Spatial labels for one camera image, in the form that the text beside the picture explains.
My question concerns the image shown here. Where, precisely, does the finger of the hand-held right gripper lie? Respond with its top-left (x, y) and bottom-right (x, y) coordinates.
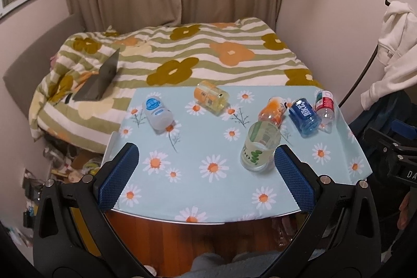
top-left (363, 119), bottom-right (412, 155)

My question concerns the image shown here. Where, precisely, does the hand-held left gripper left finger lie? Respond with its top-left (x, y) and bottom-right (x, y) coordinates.
top-left (33, 143), bottom-right (140, 264)

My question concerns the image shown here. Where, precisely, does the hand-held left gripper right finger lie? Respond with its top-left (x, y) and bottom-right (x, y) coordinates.
top-left (274, 144), bottom-right (382, 265)

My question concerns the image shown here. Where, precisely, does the green label clear bottle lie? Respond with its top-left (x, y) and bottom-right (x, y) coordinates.
top-left (240, 121), bottom-right (281, 172)

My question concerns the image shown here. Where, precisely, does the dark blue clothing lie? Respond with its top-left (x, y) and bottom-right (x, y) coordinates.
top-left (348, 91), bottom-right (417, 148)

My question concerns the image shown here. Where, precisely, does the floor clutter pile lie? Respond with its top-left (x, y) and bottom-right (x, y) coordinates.
top-left (23, 138), bottom-right (105, 190)

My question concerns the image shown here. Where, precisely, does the clear bottle red label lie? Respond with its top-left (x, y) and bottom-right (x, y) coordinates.
top-left (314, 90), bottom-right (336, 132)

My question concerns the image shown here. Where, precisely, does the blue plastic bottle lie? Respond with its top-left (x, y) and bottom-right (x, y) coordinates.
top-left (288, 98), bottom-right (321, 137)

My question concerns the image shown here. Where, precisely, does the orange drink bottle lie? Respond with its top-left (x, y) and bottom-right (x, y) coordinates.
top-left (258, 96), bottom-right (287, 127)

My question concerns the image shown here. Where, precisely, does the white bottle blue label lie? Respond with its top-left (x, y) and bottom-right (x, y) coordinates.
top-left (143, 96), bottom-right (174, 131)

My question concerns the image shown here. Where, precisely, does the daisy print tablecloth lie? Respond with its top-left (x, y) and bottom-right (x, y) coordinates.
top-left (102, 86), bottom-right (373, 225)

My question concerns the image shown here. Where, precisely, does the grey laptop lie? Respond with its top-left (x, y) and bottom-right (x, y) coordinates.
top-left (72, 48), bottom-right (120, 102)

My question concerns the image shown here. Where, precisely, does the white hoodie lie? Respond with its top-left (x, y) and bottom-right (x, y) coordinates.
top-left (360, 0), bottom-right (417, 111)

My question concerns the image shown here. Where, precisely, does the grey fleece clothing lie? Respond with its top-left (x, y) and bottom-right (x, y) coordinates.
top-left (191, 250), bottom-right (284, 278)

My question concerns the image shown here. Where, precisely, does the yellow orange label bottle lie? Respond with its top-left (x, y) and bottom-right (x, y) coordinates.
top-left (194, 80), bottom-right (229, 112)

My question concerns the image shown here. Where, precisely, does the grey headboard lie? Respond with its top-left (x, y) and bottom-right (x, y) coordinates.
top-left (3, 14), bottom-right (82, 93)

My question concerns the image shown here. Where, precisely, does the floral striped blanket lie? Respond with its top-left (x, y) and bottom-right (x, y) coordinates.
top-left (29, 17), bottom-right (326, 151)

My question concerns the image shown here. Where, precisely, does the black cable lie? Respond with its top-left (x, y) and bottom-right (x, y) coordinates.
top-left (339, 44), bottom-right (380, 109)

